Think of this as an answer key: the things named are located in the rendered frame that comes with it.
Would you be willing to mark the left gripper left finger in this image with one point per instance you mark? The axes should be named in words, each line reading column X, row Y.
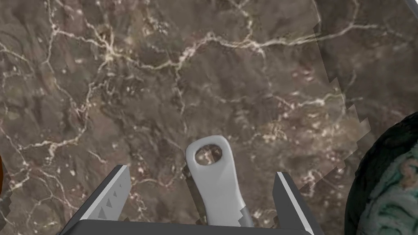
column 109, row 195

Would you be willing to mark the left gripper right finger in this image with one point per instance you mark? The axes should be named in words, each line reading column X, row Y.
column 290, row 204

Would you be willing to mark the black and teal bowl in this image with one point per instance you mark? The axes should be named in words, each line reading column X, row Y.
column 385, row 182

